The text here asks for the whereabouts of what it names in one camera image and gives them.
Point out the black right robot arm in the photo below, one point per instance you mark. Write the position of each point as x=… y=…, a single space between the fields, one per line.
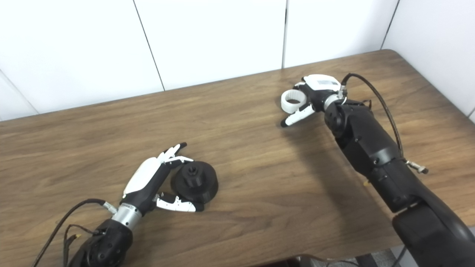
x=374 y=148

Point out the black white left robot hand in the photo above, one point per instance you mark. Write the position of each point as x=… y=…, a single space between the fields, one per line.
x=146 y=178

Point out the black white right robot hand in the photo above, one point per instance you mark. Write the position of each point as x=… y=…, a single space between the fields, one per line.
x=321 y=87

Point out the round black stepped part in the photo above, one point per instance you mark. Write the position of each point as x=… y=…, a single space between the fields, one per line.
x=198 y=185

